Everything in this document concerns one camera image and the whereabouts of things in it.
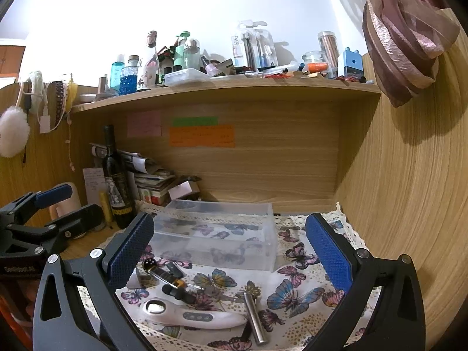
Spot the clear brush holder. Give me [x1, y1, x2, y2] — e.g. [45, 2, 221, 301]
[239, 20, 278, 71]

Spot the tall clear jar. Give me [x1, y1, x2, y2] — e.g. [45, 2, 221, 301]
[317, 31, 339, 78]

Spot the blue plastic box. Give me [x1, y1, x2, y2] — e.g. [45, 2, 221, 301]
[343, 47, 364, 78]

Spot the wooden shelf board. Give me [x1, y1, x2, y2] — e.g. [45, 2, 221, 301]
[71, 75, 381, 113]

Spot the pink sticky note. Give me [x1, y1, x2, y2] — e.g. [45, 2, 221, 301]
[127, 110, 162, 138]

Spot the silver metal cylinder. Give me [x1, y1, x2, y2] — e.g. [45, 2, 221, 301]
[243, 292, 268, 345]

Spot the blue liquid bottle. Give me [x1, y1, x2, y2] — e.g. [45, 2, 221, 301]
[119, 55, 140, 95]

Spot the butterfly print lace cloth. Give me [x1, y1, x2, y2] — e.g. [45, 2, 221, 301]
[116, 216, 344, 350]

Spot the orange sticky note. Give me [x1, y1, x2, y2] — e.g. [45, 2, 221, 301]
[169, 125, 235, 147]

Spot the green sticky note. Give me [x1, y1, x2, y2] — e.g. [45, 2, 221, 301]
[172, 116, 218, 128]

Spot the black small clip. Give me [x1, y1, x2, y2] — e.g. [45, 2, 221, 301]
[162, 284, 197, 304]

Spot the white fluffy pompom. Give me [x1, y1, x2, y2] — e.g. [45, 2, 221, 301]
[0, 107, 30, 158]

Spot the white handheld magnifier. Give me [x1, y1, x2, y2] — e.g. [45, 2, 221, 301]
[139, 298, 247, 331]

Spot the pink satin scarf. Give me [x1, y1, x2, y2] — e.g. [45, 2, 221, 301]
[362, 0, 460, 108]

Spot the small white cardboard box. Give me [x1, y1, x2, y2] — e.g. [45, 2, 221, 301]
[168, 180, 200, 200]

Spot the white paper note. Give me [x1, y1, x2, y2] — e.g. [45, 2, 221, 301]
[82, 168, 106, 205]

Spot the clear lidded tray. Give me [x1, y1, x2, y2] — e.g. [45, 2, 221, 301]
[164, 68, 210, 86]

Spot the black round dice ball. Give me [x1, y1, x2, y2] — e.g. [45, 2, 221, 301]
[142, 258, 158, 273]

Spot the cream ceramic mug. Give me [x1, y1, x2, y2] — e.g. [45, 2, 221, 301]
[48, 182, 82, 220]

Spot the dark wine bottle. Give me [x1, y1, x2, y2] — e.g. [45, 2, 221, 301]
[102, 124, 136, 229]

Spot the stack of books and magazines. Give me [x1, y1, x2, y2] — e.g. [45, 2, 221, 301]
[91, 143, 176, 206]

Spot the teal glass bottle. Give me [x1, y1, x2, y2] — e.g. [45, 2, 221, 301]
[109, 55, 125, 93]

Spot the clear plastic storage box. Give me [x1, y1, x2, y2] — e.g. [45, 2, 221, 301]
[150, 200, 278, 272]

